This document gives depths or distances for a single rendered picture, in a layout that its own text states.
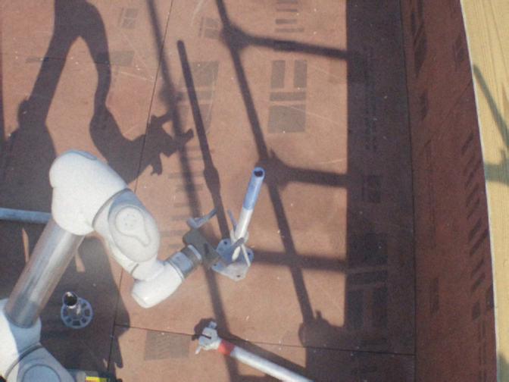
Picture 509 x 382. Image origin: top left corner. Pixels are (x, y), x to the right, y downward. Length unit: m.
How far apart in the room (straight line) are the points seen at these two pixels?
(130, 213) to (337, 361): 1.37
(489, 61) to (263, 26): 1.24
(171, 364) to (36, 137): 1.16
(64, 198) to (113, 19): 1.82
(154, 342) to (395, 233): 1.13
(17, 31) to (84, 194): 1.87
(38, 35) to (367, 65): 1.64
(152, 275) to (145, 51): 1.40
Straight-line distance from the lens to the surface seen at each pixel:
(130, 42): 3.16
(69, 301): 2.38
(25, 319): 1.83
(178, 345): 2.51
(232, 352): 2.47
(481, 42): 2.63
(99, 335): 2.53
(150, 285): 2.02
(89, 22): 3.26
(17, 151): 2.88
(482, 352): 2.13
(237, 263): 2.62
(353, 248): 2.75
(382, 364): 2.64
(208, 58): 3.11
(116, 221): 1.45
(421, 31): 3.18
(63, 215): 1.58
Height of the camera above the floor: 2.45
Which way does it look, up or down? 63 degrees down
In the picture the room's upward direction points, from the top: 16 degrees clockwise
